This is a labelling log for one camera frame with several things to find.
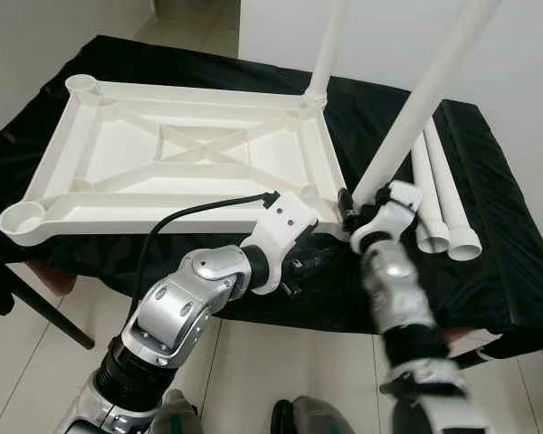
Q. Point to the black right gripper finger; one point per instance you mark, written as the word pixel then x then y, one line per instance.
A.
pixel 346 208

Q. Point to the black table cloth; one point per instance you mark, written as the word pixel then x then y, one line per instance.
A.
pixel 489 226

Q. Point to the grey robot left leg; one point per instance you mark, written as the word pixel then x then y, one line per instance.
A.
pixel 176 414

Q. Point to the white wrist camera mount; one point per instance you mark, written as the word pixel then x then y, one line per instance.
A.
pixel 281 226
pixel 398 203

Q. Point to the white plastic table top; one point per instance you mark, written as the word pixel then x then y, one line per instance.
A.
pixel 118 163

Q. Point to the grey robot leg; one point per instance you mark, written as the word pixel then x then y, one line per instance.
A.
pixel 312 418
pixel 176 414

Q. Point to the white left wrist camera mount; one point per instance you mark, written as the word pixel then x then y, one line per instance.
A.
pixel 281 226

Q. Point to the black metal table leg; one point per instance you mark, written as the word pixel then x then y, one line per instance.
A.
pixel 54 312
pixel 472 359

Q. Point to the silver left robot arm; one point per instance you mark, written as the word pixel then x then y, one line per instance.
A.
pixel 181 298

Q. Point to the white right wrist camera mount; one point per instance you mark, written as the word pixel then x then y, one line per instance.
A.
pixel 398 203

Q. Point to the grey robot right leg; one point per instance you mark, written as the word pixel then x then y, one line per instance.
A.
pixel 312 418

